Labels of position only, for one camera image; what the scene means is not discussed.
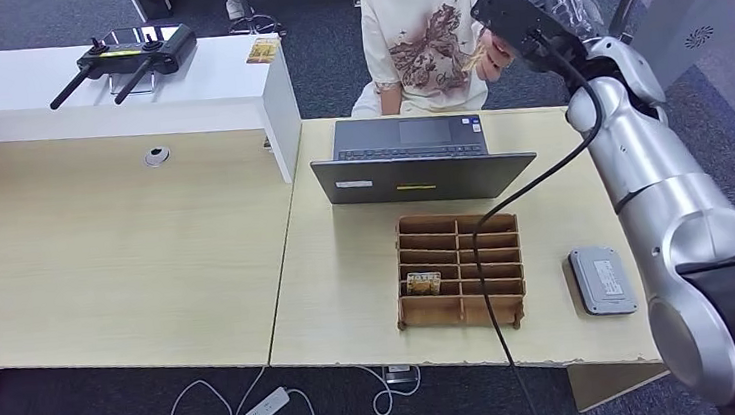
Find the grey laptop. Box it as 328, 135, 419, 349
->
305, 103, 542, 215

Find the grey power adapter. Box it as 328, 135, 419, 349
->
380, 363, 422, 387

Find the wooden card organizer box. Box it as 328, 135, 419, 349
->
387, 204, 530, 341

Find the white looped cable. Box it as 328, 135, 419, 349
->
362, 360, 427, 415

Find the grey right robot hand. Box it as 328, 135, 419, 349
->
525, 0, 607, 47

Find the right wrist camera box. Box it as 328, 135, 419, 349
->
469, 0, 589, 82

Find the beige desk leg panel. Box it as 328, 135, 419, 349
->
566, 355, 673, 415

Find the hotel room key card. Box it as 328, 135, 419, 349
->
404, 269, 444, 299
458, 40, 496, 74

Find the person's left hand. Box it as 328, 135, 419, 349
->
474, 26, 519, 84

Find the yellow printed card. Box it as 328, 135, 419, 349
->
243, 34, 283, 67

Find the black remote controller with antennas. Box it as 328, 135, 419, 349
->
42, 21, 203, 112

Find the person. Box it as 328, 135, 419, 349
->
340, 0, 523, 123

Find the stool base with footring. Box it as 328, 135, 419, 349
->
223, 0, 287, 40

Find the silver desk cable grommet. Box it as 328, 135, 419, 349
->
141, 144, 173, 169

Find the grey card reader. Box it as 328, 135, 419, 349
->
567, 243, 640, 320

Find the white raised counter shelf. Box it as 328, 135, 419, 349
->
0, 22, 308, 210

